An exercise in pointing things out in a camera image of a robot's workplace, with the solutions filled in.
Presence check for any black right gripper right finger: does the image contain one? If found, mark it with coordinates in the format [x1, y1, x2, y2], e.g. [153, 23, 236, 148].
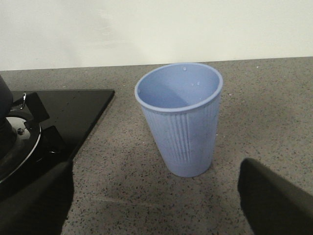
[238, 158, 313, 235]

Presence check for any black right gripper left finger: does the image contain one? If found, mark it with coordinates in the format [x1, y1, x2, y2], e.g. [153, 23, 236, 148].
[0, 161, 74, 235]

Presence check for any light blue ribbed cup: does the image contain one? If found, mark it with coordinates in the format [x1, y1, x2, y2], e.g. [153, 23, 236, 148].
[134, 63, 223, 177]

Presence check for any black right burner pot stand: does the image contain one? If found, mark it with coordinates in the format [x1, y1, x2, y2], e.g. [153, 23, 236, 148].
[0, 92, 66, 182]

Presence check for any dark blue cooking pot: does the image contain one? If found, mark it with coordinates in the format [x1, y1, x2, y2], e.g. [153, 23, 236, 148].
[0, 77, 13, 120]

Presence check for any black glass gas stove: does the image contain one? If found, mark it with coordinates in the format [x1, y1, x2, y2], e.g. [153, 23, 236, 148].
[0, 90, 114, 199]

